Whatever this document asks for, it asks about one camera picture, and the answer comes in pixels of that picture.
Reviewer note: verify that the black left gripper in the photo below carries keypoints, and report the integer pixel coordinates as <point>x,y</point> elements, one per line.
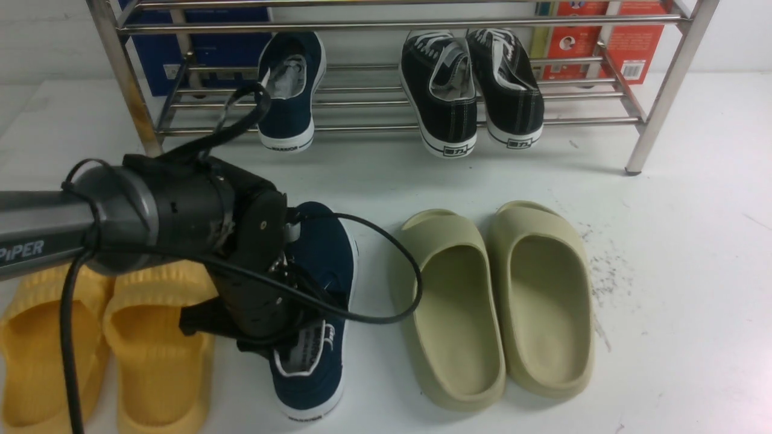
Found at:
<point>255,314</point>

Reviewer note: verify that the navy blue canvas sneaker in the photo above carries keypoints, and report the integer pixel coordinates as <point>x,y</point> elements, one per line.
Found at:
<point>308,374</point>

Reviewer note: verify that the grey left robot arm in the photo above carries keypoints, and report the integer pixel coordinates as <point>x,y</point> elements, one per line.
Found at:
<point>149,213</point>

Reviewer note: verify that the navy sneaker on rack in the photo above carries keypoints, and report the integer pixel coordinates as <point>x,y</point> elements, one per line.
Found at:
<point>291,68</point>

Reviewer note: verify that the stainless steel shoe rack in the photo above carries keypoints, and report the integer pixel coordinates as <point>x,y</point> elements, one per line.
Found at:
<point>361,93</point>

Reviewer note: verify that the right yellow slide sandal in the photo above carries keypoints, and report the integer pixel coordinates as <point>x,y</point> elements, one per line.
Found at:
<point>164,376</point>

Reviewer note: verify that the yellow slide sandal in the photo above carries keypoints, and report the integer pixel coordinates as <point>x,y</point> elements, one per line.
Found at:
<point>164,376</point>
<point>34,397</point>

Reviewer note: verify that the left olive green slide sandal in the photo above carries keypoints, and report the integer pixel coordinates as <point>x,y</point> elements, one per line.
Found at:
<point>453,337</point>

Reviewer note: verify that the olive green slide sandal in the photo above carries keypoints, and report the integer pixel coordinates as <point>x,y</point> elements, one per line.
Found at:
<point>542,284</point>
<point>453,337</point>

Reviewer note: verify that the left yellow slide sandal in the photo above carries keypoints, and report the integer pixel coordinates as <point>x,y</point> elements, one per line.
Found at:
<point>34,397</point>

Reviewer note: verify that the blue cardboard box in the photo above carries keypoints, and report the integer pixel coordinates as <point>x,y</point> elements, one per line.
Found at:
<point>161,55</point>

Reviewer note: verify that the right olive green slide sandal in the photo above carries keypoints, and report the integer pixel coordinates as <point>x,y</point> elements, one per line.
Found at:
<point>542,284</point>

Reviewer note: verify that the left black canvas sneaker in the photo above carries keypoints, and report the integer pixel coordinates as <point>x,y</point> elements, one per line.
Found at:
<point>435,71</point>

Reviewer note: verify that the black canvas sneaker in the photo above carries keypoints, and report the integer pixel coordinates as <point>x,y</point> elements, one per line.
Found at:
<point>435,71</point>
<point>512,97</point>

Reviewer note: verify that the right black canvas sneaker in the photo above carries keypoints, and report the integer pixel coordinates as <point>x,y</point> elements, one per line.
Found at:
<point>512,97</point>

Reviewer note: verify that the red cardboard box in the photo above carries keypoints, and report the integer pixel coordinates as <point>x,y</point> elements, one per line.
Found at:
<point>631,48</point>

